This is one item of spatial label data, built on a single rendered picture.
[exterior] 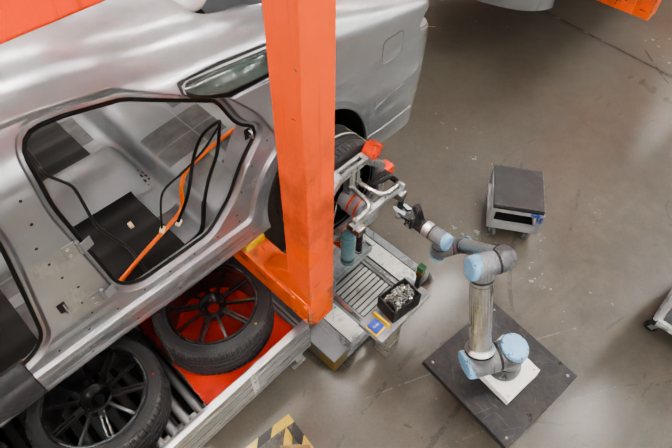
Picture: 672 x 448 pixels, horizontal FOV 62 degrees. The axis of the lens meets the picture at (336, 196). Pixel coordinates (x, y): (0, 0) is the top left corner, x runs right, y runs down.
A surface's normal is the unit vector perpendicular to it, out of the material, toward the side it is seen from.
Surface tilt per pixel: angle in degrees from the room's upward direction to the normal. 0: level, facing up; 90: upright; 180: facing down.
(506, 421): 0
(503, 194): 0
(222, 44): 38
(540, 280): 0
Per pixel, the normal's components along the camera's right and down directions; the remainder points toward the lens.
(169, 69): 0.53, -0.15
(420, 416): 0.01, -0.65
